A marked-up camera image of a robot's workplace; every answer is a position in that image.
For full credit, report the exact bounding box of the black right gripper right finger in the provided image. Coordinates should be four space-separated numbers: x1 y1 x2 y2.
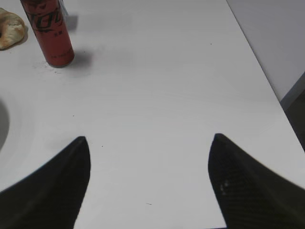
208 133 305 229

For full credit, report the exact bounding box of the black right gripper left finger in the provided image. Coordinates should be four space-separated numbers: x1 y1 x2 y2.
0 136 91 229

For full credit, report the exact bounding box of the red cola can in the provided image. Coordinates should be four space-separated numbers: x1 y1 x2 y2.
21 0 74 67

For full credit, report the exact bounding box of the beige round plate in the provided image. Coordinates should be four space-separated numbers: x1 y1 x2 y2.
0 100 10 149

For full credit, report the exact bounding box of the golden bread roll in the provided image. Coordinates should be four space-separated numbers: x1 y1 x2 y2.
0 8 26 50

